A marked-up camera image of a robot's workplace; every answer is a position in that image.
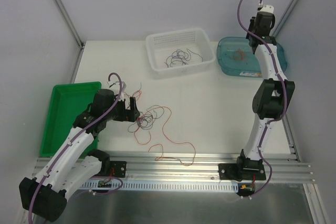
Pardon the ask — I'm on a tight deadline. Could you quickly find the orange wire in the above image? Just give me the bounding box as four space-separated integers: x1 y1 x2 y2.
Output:
232 48 249 62
133 105 197 167

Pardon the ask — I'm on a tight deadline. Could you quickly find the purple thin wire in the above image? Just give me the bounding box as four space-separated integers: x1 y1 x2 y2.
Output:
164 49 192 68

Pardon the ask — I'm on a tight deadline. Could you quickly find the black thin wire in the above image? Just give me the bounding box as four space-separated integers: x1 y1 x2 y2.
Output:
183 48 204 63

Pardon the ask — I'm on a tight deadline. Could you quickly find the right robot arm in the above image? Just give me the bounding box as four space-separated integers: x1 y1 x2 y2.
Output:
235 10 295 181

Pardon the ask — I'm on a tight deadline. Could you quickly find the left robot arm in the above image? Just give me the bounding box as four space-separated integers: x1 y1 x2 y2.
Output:
19 89 140 223

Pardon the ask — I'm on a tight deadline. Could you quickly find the teal transparent container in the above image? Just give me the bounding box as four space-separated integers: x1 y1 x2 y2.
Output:
216 36 288 78

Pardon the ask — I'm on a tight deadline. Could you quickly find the green plastic tray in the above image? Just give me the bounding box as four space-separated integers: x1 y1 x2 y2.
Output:
39 81 101 157

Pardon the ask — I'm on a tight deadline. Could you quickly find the white perforated basket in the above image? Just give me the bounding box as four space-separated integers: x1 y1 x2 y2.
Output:
145 28 216 78

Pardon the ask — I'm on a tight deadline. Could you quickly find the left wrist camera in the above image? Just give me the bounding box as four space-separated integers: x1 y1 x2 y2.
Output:
107 81 127 95

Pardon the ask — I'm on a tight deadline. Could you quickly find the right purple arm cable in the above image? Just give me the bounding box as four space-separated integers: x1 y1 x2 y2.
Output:
228 0 287 202

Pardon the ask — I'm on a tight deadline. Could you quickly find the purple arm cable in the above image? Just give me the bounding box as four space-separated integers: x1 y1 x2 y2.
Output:
27 72 124 224
228 0 287 202

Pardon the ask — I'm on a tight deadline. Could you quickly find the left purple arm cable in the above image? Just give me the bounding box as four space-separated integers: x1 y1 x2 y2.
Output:
27 72 124 224

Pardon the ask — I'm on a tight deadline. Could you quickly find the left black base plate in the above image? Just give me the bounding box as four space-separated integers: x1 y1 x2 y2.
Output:
108 161 127 178

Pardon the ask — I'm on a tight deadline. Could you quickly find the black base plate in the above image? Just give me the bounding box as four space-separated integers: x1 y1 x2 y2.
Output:
218 163 266 182
108 161 127 178

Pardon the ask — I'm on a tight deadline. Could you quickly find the right aluminium frame post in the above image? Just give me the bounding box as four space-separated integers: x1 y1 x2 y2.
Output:
272 0 300 38

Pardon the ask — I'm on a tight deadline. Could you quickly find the aluminium frame post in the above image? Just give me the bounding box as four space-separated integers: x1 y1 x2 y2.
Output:
53 0 84 49
272 0 300 38

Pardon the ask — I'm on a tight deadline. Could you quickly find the white slotted cable duct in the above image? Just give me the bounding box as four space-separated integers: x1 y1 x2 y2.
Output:
80 179 238 193

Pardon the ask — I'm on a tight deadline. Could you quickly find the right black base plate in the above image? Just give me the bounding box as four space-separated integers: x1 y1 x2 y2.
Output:
218 163 266 182

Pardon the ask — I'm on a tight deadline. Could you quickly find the left aluminium frame post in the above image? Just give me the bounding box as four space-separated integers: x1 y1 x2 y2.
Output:
53 0 84 49

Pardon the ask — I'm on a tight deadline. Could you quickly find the aluminium mounting rail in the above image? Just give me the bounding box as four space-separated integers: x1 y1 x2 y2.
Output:
108 151 316 184

